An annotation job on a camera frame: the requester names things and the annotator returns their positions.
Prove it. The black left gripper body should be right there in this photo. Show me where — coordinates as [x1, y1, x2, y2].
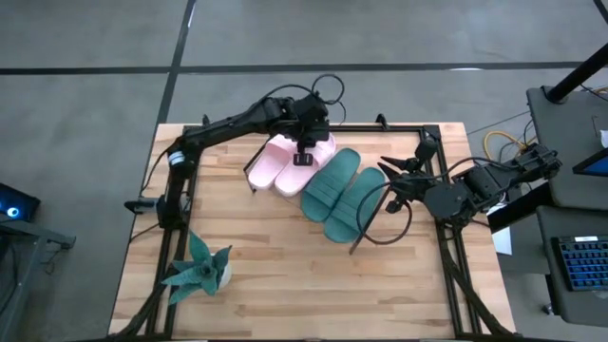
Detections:
[283, 106, 333, 149]

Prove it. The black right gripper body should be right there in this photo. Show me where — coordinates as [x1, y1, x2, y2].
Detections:
[391, 168, 431, 203]

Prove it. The pink foam slide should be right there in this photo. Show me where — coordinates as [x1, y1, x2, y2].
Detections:
[246, 133, 299, 190]
[274, 133, 337, 199]

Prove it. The green foam slide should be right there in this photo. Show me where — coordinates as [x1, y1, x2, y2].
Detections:
[323, 166, 388, 245]
[299, 147, 362, 223]

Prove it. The white paper sheet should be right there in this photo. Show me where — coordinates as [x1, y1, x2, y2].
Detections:
[491, 203, 514, 257]

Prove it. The green potted plant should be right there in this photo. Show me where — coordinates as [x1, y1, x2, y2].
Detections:
[161, 230, 234, 306]

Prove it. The grey side table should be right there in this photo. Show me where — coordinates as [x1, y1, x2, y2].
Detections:
[525, 85, 608, 211]

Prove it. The tablet with blue screen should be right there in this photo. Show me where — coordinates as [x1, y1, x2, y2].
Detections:
[572, 147, 608, 178]

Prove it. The black keyboard with blue keys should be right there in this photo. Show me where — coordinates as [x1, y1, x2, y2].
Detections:
[550, 235, 608, 293]

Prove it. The black pole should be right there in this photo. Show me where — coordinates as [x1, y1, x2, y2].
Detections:
[544, 41, 608, 104]

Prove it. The grey metal stand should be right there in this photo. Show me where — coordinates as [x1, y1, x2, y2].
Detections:
[0, 220, 77, 333]

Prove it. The black device with blue light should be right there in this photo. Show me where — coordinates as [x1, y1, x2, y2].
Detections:
[0, 182, 42, 222]

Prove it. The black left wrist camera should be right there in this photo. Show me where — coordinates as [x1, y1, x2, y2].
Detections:
[301, 93, 330, 118]

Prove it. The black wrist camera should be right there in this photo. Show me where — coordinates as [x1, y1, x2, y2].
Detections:
[301, 93, 330, 118]
[413, 138, 440, 162]

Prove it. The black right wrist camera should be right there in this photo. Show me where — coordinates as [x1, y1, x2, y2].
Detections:
[413, 138, 440, 162]

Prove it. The black table frame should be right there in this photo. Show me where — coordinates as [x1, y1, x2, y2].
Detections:
[106, 113, 519, 342]

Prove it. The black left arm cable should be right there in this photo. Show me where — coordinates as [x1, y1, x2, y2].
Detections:
[311, 73, 348, 125]

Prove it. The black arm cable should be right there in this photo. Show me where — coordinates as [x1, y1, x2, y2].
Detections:
[354, 179, 413, 247]
[311, 73, 348, 125]

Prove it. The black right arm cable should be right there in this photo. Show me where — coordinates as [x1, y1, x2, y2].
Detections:
[354, 179, 413, 247]

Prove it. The yellow cable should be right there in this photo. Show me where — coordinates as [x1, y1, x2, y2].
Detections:
[483, 130, 529, 165]

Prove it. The black clamp handle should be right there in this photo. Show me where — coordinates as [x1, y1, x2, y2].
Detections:
[123, 197, 165, 216]

